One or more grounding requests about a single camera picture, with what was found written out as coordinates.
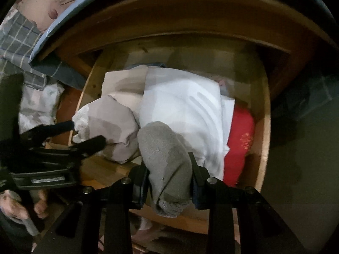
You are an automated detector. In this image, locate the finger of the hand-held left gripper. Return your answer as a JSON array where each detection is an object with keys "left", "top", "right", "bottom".
[
  {"left": 25, "top": 120, "right": 76, "bottom": 145},
  {"left": 69, "top": 135, "right": 106, "bottom": 158}
]

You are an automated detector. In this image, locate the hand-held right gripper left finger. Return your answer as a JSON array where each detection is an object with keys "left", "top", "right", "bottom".
[{"left": 32, "top": 161, "right": 151, "bottom": 254}]

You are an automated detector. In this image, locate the leaf printed bedsheet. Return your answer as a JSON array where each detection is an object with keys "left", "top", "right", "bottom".
[{"left": 16, "top": 0, "right": 85, "bottom": 35}]

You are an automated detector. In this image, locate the person's left hand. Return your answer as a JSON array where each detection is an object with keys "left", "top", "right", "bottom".
[{"left": 0, "top": 188, "right": 51, "bottom": 220}]

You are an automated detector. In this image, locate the beige underwear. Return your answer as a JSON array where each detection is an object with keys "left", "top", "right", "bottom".
[{"left": 72, "top": 95, "right": 141, "bottom": 164}]

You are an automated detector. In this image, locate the wooden drawer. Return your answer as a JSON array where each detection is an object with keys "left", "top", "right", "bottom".
[{"left": 67, "top": 36, "right": 272, "bottom": 231}]

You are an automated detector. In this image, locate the wooden nightstand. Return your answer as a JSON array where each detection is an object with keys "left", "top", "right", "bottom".
[{"left": 37, "top": 0, "right": 334, "bottom": 106}]

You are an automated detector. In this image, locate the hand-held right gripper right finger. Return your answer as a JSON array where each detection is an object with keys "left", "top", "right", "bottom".
[{"left": 187, "top": 152, "right": 310, "bottom": 254}]

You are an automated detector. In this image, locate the plaid pillow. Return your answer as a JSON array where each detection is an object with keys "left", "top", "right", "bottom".
[{"left": 0, "top": 9, "right": 53, "bottom": 90}]

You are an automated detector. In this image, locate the red cloth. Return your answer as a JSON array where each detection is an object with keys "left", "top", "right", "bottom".
[{"left": 222, "top": 104, "right": 255, "bottom": 187}]

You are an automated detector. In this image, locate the white cloth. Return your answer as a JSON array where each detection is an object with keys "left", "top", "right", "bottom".
[{"left": 139, "top": 67, "right": 236, "bottom": 180}]

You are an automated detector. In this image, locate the beige folded cloth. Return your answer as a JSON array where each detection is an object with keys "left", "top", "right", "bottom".
[{"left": 102, "top": 66, "right": 149, "bottom": 109}]

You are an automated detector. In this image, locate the grey sock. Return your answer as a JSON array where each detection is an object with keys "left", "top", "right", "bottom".
[{"left": 137, "top": 121, "right": 195, "bottom": 217}]

